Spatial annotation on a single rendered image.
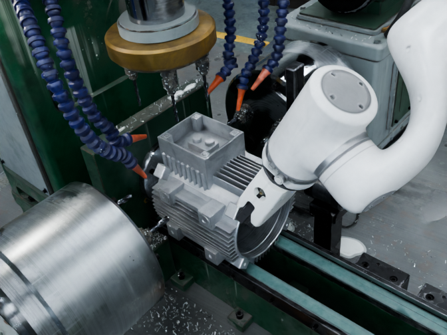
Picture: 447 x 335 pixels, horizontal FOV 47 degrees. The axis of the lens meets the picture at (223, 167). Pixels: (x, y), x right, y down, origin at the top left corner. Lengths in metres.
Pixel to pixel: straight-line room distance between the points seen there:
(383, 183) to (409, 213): 0.68
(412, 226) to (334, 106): 0.71
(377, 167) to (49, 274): 0.45
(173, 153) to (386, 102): 0.58
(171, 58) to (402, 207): 0.71
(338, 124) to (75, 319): 0.43
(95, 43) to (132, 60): 0.24
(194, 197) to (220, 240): 0.09
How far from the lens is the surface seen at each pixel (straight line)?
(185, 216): 0.91
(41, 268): 0.74
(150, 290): 0.81
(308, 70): 1.07
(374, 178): 0.58
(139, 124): 0.97
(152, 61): 0.79
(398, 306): 0.93
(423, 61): 0.61
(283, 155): 0.63
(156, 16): 0.81
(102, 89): 1.05
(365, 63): 1.18
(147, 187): 1.02
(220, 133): 0.95
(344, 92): 0.58
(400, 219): 1.25
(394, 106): 1.30
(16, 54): 0.94
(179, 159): 0.91
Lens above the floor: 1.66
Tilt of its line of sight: 38 degrees down
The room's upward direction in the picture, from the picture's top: 7 degrees counter-clockwise
